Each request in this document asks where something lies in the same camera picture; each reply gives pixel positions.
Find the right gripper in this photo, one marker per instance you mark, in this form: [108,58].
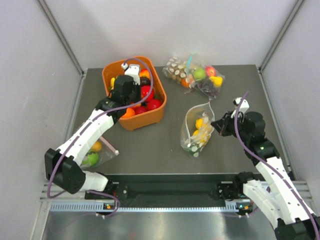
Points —
[218,124]

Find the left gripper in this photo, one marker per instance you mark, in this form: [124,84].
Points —
[138,88]

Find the red fake apple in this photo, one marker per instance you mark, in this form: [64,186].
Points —
[145,91]

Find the polka dot zip bag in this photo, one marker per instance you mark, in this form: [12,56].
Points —
[196,129]

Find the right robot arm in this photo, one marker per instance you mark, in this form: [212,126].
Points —
[280,202]

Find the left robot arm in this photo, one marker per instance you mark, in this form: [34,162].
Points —
[63,165]

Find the yellow fake fruit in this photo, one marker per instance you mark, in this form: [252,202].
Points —
[201,137]
[199,123]

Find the purple fake grapes in bag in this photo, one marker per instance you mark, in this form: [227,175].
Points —
[207,87]

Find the yellow fake pear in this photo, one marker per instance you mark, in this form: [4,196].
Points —
[217,81]

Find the clear bag with fruit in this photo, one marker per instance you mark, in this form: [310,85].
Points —
[193,62]

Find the brown polka dot bag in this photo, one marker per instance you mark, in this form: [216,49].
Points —
[175,69]

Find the red apple in bag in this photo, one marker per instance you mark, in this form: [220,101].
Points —
[210,71]

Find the green fake apple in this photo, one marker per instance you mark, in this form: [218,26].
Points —
[199,74]

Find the yellow fruit in left bag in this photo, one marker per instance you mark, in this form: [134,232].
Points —
[96,147]

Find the left zip bag with fruit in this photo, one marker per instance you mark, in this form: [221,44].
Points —
[107,153]

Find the green fruit in left bag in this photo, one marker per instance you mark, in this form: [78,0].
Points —
[90,159]

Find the orange in bin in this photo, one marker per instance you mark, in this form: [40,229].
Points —
[130,112]

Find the red yellow apple in bin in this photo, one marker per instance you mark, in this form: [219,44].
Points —
[144,73]

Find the dark red fruit in bin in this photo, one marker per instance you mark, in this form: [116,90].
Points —
[153,104]

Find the orange plastic bin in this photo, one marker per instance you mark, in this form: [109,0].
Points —
[144,119]

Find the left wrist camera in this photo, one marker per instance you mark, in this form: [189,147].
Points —
[132,70]

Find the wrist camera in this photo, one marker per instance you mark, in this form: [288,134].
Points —
[132,70]
[243,107]

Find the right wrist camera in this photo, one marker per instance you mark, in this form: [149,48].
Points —
[243,107]

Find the grey cable duct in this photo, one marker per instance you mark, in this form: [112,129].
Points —
[109,206]

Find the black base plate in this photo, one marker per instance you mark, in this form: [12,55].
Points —
[213,186]

